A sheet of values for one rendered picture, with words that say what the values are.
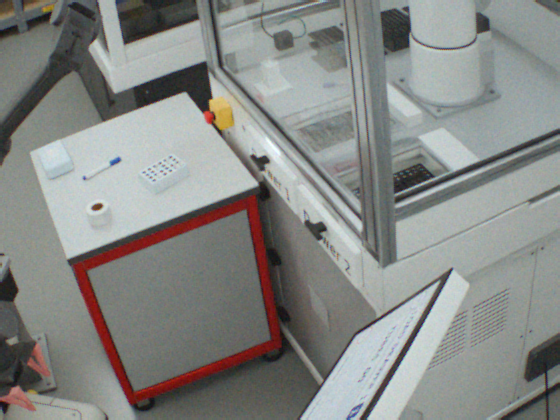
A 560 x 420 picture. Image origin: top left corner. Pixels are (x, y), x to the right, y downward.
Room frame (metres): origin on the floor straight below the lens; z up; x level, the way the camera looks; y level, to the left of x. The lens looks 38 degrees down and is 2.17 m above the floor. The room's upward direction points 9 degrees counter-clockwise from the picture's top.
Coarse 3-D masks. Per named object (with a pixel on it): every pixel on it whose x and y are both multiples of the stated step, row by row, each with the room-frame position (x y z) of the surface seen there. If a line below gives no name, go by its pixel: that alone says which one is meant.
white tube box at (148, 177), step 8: (160, 160) 2.06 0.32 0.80; (176, 160) 2.04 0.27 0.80; (152, 168) 2.02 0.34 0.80; (160, 168) 2.02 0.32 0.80; (168, 168) 2.01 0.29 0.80; (184, 168) 2.01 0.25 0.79; (144, 176) 1.99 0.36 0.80; (152, 176) 1.98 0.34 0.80; (168, 176) 1.98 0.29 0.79; (176, 176) 1.99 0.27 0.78; (184, 176) 2.00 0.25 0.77; (144, 184) 1.99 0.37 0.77; (152, 184) 1.95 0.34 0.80; (160, 184) 1.96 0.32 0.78; (168, 184) 1.97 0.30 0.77
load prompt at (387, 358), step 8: (416, 312) 0.96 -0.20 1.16; (408, 320) 0.96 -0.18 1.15; (400, 328) 0.95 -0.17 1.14; (408, 328) 0.92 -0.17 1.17; (400, 336) 0.92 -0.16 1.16; (392, 344) 0.91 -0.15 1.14; (400, 344) 0.89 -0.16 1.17; (392, 352) 0.88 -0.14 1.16; (384, 360) 0.88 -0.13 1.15; (392, 360) 0.85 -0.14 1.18; (376, 368) 0.87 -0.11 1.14; (384, 368) 0.85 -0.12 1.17; (376, 376) 0.84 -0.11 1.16; (368, 384) 0.84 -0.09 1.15; (376, 384) 0.81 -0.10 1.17; (360, 392) 0.83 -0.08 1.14; (368, 392) 0.81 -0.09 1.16; (360, 400) 0.80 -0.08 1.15; (352, 408) 0.79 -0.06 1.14; (360, 408) 0.77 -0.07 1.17; (352, 416) 0.77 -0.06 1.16
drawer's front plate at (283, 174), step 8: (248, 128) 1.94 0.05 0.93; (248, 136) 1.95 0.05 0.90; (256, 136) 1.90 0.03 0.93; (248, 144) 1.96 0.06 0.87; (256, 144) 1.89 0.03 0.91; (264, 144) 1.86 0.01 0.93; (256, 152) 1.90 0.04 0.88; (264, 152) 1.84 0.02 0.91; (272, 152) 1.81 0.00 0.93; (272, 160) 1.79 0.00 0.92; (280, 160) 1.77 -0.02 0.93; (272, 168) 1.80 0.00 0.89; (280, 168) 1.75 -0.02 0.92; (288, 168) 1.74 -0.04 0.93; (272, 176) 1.81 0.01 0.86; (280, 176) 1.76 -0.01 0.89; (288, 176) 1.71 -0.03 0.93; (296, 176) 1.70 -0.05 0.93; (272, 184) 1.82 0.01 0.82; (288, 184) 1.71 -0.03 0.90; (296, 184) 1.69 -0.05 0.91; (280, 192) 1.77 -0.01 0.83; (288, 192) 1.72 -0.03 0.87; (296, 192) 1.69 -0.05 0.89; (296, 200) 1.69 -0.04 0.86; (296, 208) 1.69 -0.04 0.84
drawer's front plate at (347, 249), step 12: (300, 192) 1.64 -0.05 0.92; (300, 204) 1.65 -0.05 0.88; (312, 204) 1.58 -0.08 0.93; (300, 216) 1.66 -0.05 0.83; (312, 216) 1.59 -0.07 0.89; (324, 216) 1.53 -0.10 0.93; (336, 228) 1.48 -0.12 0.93; (336, 240) 1.47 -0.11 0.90; (348, 240) 1.44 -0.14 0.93; (336, 252) 1.48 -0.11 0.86; (348, 252) 1.42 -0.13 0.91; (360, 252) 1.40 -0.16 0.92; (360, 264) 1.39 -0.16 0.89; (348, 276) 1.43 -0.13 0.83; (360, 276) 1.39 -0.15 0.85
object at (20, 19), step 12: (12, 0) 5.17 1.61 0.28; (24, 0) 5.49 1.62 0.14; (36, 0) 5.42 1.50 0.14; (48, 0) 5.35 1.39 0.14; (0, 12) 5.38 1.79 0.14; (12, 12) 5.30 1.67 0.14; (24, 12) 5.19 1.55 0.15; (36, 12) 5.21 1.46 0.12; (48, 12) 5.23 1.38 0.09; (0, 24) 5.14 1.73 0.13; (12, 24) 5.16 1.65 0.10; (24, 24) 5.17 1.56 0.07
